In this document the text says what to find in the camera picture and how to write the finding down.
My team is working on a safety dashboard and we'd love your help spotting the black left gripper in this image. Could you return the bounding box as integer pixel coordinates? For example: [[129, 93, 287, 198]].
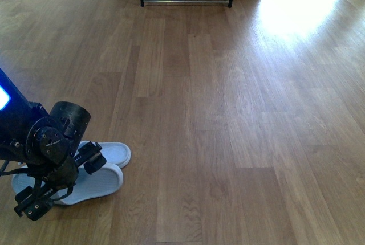
[[14, 142, 106, 221]]

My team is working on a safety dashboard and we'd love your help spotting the light blue slipper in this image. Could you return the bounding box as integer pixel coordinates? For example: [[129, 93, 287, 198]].
[[75, 141, 131, 174], [11, 162, 124, 206]]

